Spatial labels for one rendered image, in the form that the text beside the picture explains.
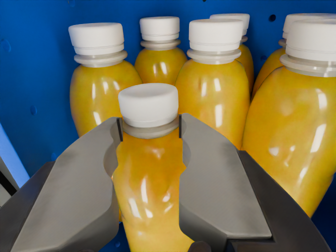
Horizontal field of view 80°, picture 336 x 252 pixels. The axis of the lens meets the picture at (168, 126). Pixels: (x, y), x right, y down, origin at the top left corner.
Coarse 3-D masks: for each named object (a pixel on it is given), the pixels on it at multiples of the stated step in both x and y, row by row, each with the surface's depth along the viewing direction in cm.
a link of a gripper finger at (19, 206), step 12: (48, 168) 8; (36, 180) 8; (24, 192) 7; (36, 192) 7; (12, 204) 7; (24, 204) 7; (0, 216) 6; (12, 216) 6; (24, 216) 6; (0, 228) 6; (12, 228) 6; (0, 240) 6; (12, 240) 6
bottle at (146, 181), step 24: (120, 144) 14; (144, 144) 13; (168, 144) 13; (120, 168) 13; (144, 168) 12; (168, 168) 13; (120, 192) 14; (144, 192) 13; (168, 192) 13; (144, 216) 14; (168, 216) 14; (144, 240) 15; (168, 240) 15; (192, 240) 16
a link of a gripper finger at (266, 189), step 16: (256, 176) 8; (256, 192) 7; (272, 192) 7; (272, 208) 6; (288, 208) 6; (272, 224) 6; (288, 224) 6; (304, 224) 6; (240, 240) 6; (256, 240) 6; (272, 240) 6; (288, 240) 6; (304, 240) 6; (320, 240) 6
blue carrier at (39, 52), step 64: (0, 0) 12; (64, 0) 16; (128, 0) 21; (192, 0) 23; (256, 0) 22; (320, 0) 19; (0, 64) 11; (64, 64) 17; (256, 64) 25; (0, 128) 10; (64, 128) 18
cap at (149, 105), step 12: (144, 84) 14; (156, 84) 14; (168, 84) 14; (120, 96) 12; (132, 96) 12; (144, 96) 12; (156, 96) 12; (168, 96) 12; (120, 108) 13; (132, 108) 12; (144, 108) 12; (156, 108) 12; (168, 108) 12; (132, 120) 12; (144, 120) 12; (156, 120) 12; (168, 120) 13
